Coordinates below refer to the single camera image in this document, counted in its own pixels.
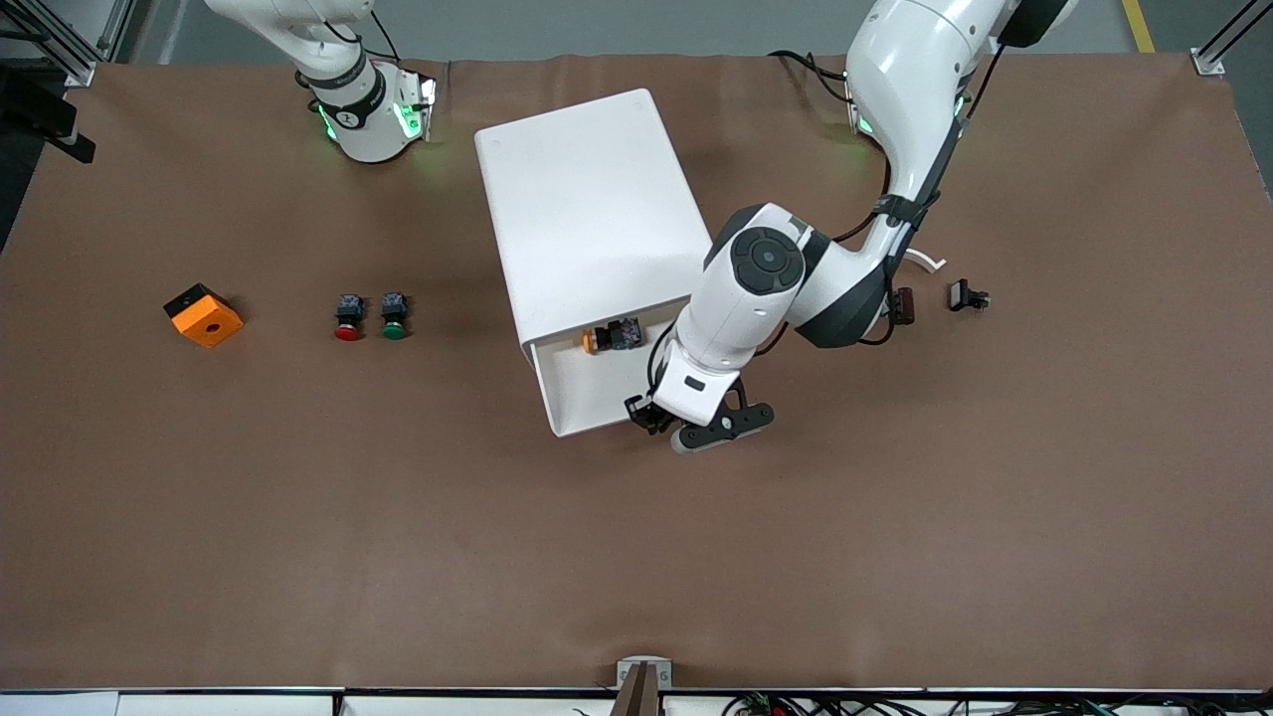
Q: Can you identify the white plastic drawer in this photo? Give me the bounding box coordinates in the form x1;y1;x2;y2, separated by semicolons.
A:
532;316;697;439

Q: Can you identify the yellow push button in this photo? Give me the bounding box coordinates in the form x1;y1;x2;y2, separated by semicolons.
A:
583;318;643;355

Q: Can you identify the white drawer cabinet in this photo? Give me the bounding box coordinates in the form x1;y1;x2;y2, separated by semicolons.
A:
475;88;719;349

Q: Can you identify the orange button box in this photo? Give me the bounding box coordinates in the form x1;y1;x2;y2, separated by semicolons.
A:
163;283;245;349

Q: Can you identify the brown table mat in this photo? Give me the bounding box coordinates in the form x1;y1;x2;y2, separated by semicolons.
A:
0;50;1273;694

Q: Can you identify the aluminium frame profile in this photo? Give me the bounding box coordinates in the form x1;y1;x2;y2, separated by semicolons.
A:
1191;0;1264;77
0;0;135;87

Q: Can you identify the grey metal edge bracket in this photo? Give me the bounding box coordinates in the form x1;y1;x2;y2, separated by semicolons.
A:
617;656;673;690

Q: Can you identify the brown pointed post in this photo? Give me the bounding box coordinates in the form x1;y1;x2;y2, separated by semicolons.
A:
609;664;665;716

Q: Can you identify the bundle of coloured cables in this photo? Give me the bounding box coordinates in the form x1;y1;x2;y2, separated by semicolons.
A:
724;691;1273;716

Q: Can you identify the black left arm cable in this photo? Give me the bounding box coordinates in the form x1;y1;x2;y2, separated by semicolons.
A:
646;45;988;399

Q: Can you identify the black base cable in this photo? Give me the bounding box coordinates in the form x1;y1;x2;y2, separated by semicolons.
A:
323;5;402;63
768;48;854;105

